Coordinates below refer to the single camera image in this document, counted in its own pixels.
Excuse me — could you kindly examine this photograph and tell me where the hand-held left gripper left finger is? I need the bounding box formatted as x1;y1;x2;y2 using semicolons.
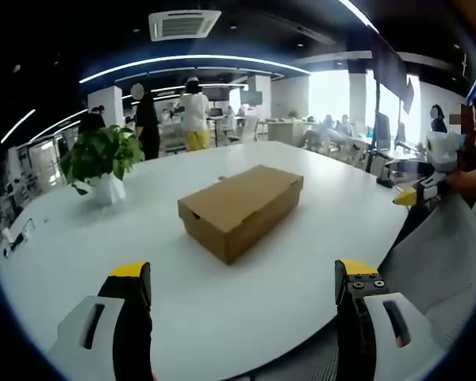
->
47;260;153;381

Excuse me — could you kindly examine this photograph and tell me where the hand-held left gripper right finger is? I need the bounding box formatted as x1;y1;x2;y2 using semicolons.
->
334;259;445;381

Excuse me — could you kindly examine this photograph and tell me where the brown cardboard shoe box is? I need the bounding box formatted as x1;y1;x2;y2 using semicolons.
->
177;164;305;266

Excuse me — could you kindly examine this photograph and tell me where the grey office chair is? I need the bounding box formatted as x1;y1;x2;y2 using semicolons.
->
376;192;476;346

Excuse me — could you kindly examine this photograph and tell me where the black monitor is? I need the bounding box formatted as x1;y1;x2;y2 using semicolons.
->
374;112;392;151

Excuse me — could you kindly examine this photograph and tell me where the white plant pot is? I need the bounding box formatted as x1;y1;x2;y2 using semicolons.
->
87;174;127;206

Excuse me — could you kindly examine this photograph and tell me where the green potted plant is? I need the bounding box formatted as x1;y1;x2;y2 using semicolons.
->
59;124;145;195

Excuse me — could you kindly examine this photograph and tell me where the ceiling air conditioner vent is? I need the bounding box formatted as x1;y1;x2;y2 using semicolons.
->
148;9;223;43

